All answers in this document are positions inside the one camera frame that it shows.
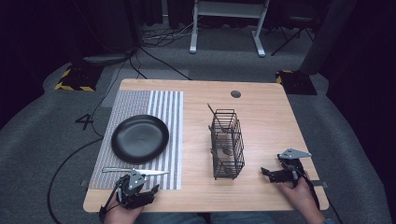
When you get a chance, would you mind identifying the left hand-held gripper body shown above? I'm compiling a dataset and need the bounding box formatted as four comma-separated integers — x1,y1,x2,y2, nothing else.
116,169,156,210

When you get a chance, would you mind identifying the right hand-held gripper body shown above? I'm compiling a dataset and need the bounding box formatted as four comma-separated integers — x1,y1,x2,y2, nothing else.
276,147,313,189

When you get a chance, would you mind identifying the person's left hand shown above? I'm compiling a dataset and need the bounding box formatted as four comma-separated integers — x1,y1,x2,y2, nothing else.
103,199,145,224

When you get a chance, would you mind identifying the person's right hand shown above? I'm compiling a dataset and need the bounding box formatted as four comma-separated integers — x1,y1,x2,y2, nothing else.
276,176,322,218

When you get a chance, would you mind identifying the silver table knife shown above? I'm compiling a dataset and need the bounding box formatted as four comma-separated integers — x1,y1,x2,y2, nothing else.
102,166,170,176

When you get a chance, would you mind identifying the black round plate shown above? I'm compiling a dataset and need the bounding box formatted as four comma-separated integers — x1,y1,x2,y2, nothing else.
110,114,170,165

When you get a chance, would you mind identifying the yellow black striped stand base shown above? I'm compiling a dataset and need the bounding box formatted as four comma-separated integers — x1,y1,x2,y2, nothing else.
54,63,105,93
275,69,318,96

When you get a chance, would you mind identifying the grey striped woven placemat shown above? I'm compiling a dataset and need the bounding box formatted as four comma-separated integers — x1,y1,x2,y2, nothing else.
89,90,185,191

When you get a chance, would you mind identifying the black tripod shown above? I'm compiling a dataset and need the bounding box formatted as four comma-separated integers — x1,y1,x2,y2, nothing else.
270,14,316,57

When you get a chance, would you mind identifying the grey upright pillar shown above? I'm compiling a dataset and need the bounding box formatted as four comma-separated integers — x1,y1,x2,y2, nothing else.
298,0,359,76

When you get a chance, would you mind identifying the left hand-held gripper cable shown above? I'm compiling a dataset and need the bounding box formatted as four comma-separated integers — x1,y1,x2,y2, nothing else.
98,183,123,222

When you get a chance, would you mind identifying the hand-held gripper cable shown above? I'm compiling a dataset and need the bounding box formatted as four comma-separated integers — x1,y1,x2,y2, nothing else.
98,183,123,222
297,169,321,210

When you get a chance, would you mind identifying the right hand-held gripper cable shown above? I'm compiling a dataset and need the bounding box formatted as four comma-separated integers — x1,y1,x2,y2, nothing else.
297,169,321,210

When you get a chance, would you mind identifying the black wire basket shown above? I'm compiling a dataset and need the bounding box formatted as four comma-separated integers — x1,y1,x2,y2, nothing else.
207,107,247,181

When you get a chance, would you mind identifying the black floor cable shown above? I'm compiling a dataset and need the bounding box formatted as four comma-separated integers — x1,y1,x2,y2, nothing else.
46,46,140,224

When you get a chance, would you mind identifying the dark thin utensil handle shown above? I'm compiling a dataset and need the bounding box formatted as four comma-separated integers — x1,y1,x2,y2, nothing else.
206,103,226,132

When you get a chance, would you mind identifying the bundle of floor cables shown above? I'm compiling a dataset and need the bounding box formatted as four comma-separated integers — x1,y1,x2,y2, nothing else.
140,17,204,49

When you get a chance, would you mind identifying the white metal desk frame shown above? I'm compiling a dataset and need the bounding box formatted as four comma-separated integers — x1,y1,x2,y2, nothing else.
189,0,271,58

